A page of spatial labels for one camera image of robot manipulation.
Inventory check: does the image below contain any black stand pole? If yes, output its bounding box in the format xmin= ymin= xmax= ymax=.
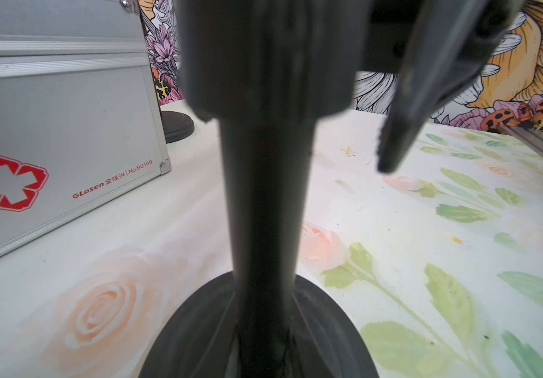
xmin=176 ymin=1 xmax=370 ymax=377

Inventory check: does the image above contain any silver aluminium first aid case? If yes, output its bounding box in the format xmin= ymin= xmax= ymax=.
xmin=0 ymin=1 xmax=171 ymax=257

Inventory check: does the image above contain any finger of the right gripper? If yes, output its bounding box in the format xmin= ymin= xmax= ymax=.
xmin=376 ymin=1 xmax=525 ymax=173

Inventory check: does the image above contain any black round stand base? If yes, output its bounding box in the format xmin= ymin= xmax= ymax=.
xmin=161 ymin=110 xmax=195 ymax=144

